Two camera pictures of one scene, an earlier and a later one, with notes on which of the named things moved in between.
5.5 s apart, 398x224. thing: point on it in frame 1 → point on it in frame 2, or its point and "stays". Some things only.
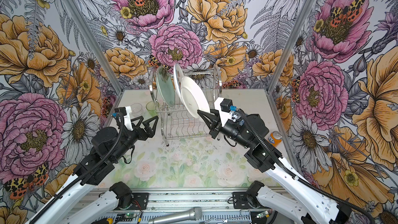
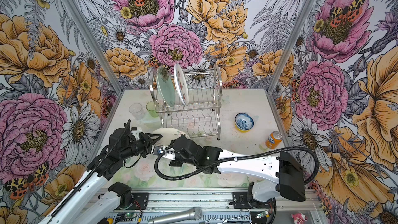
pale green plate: x=166 y=85 stays
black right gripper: x=215 y=121 → x=174 y=163
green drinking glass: x=152 y=108 stays
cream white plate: x=194 y=96 → x=169 y=135
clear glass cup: x=137 y=109 stays
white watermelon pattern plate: x=178 y=75 stays
